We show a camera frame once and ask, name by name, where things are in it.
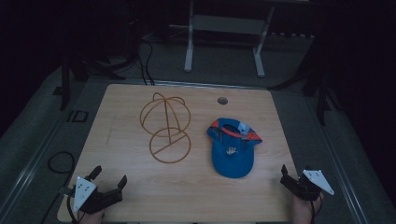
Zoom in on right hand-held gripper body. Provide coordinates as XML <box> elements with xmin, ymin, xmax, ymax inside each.
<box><xmin>280</xmin><ymin>170</ymin><xmax>335</xmax><ymax>201</ymax></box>

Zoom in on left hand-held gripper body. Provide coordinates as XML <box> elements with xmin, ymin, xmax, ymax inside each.
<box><xmin>72</xmin><ymin>175</ymin><xmax>124</xmax><ymax>216</ymax></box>

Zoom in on blue baseball cap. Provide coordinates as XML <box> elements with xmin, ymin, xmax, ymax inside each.
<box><xmin>205</xmin><ymin>117</ymin><xmax>263</xmax><ymax>180</ymax></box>

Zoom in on gold wire hat stand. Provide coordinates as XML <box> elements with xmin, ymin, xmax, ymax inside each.
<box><xmin>139</xmin><ymin>91</ymin><xmax>192</xmax><ymax>165</ymax></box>

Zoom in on person's left hand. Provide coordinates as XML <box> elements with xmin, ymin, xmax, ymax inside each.
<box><xmin>78</xmin><ymin>212</ymin><xmax>106</xmax><ymax>224</ymax></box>

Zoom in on person's right hand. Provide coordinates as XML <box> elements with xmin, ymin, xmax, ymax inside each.
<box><xmin>291</xmin><ymin>192</ymin><xmax>325</xmax><ymax>224</ymax></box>

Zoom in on black stand with legs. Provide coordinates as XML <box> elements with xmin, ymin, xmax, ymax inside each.
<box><xmin>268</xmin><ymin>40</ymin><xmax>342</xmax><ymax>126</ymax></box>
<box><xmin>52</xmin><ymin>46</ymin><xmax>139</xmax><ymax>112</ymax></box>

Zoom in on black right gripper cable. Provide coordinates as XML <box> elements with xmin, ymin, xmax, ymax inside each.
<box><xmin>309</xmin><ymin>194</ymin><xmax>324</xmax><ymax>224</ymax></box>

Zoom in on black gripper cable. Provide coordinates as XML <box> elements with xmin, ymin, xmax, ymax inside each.
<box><xmin>65</xmin><ymin>191</ymin><xmax>79</xmax><ymax>224</ymax></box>
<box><xmin>309</xmin><ymin>194</ymin><xmax>324</xmax><ymax>224</ymax></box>

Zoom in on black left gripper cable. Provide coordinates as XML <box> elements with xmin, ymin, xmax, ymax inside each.
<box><xmin>65</xmin><ymin>191</ymin><xmax>79</xmax><ymax>224</ymax></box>

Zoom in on black looped floor cable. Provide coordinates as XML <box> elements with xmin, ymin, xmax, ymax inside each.
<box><xmin>39</xmin><ymin>150</ymin><xmax>77</xmax><ymax>224</ymax></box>

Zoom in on black rectangular floor bracket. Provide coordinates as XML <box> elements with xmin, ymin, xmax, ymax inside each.
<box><xmin>65</xmin><ymin>109</ymin><xmax>90</xmax><ymax>123</ymax></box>

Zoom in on black hanging cables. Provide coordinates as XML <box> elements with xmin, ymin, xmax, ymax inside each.
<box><xmin>137</xmin><ymin>38</ymin><xmax>156</xmax><ymax>86</ymax></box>

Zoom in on white metal desk frame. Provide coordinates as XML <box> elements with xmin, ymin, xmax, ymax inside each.
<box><xmin>168</xmin><ymin>0</ymin><xmax>276</xmax><ymax>78</ymax></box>

